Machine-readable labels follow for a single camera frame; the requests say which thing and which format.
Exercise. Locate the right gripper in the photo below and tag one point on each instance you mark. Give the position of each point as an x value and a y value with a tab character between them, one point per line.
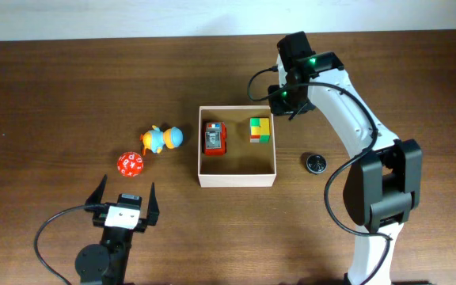
276	107

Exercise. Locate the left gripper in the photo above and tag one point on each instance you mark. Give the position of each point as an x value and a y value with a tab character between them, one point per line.
153	210

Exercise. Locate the multicolour puzzle cube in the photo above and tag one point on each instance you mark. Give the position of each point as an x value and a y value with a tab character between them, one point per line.
259	130

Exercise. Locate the red toy car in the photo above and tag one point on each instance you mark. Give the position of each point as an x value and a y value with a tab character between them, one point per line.
214	139

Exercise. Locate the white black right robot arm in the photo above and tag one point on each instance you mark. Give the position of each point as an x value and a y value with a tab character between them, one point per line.
384	172

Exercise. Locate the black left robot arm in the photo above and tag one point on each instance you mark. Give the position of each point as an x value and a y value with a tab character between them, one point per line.
105	263

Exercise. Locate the red letter polyhedral die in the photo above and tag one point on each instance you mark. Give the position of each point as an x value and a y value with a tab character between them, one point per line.
130	164

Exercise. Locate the black round cap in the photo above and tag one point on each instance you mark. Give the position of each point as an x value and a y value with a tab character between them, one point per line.
316	164

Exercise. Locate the orange blue duck toy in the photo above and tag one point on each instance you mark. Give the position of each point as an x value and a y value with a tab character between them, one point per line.
155	140

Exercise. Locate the beige open cardboard box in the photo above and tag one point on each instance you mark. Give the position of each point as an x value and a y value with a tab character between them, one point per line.
246	163

